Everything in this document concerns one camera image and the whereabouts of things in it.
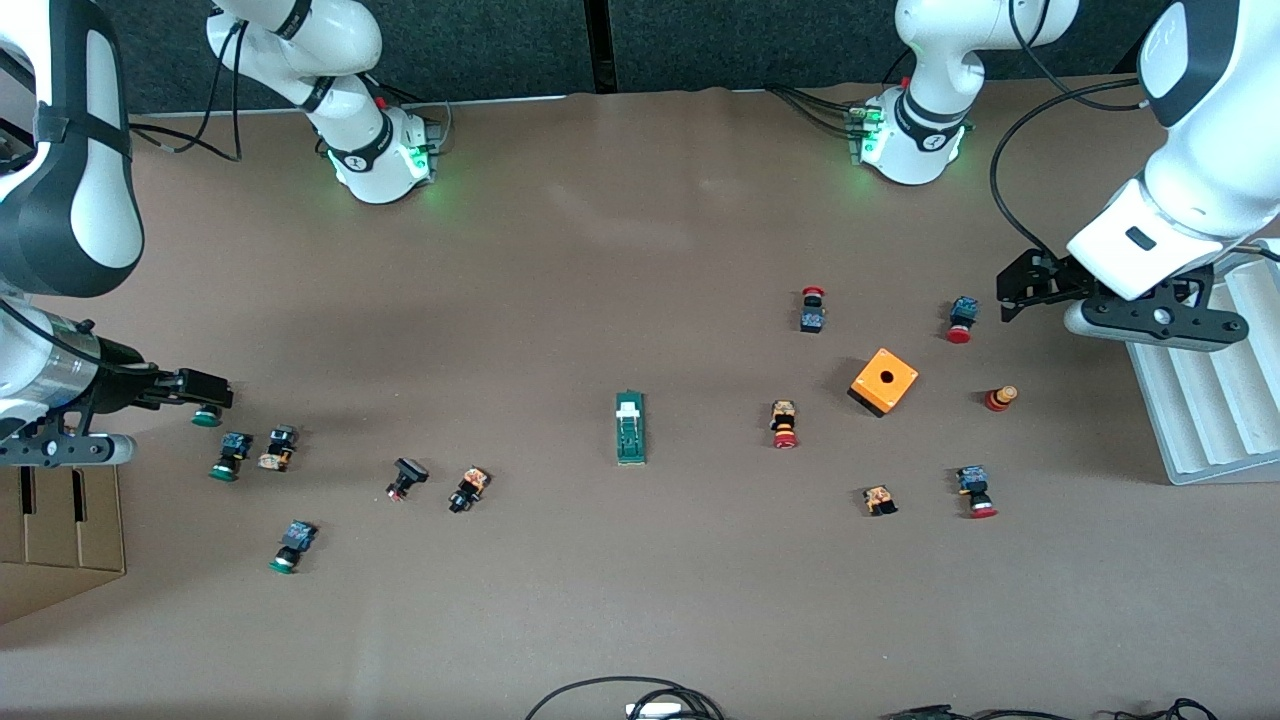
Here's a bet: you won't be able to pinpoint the green load switch white handle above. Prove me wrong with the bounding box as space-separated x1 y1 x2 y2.
614 390 649 467

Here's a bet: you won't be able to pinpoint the black orange push button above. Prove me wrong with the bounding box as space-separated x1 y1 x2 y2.
447 465 492 515
257 425 299 472

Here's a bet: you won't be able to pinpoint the brown cardboard box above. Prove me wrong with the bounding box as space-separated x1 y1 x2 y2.
0 465 127 626

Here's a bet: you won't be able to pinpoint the white ridged tray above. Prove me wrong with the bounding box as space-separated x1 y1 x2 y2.
1128 240 1280 487

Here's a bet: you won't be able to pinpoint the black square button red tip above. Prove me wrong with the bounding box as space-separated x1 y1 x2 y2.
385 457 431 502

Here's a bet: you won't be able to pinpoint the black vertical divider strip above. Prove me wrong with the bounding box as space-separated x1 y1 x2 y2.
585 0 618 94

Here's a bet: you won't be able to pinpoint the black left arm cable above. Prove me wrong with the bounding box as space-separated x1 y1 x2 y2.
989 72 1163 259

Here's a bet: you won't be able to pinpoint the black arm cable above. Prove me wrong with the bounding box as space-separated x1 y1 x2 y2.
128 18 247 163
989 72 1163 259

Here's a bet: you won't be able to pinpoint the orange button enclosure box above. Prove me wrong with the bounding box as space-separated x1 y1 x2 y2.
848 347 920 419

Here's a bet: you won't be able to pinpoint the black left base cables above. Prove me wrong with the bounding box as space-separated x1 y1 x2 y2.
765 85 873 141

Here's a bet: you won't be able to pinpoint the black base cables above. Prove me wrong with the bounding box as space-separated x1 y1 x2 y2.
765 85 873 141
378 85 453 156

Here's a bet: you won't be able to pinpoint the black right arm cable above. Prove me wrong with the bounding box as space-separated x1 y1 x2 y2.
128 18 247 163

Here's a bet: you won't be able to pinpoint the black right base cables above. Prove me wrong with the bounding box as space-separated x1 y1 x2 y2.
378 85 453 156

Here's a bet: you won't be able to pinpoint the black looped cable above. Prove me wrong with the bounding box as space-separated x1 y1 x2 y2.
525 676 726 720

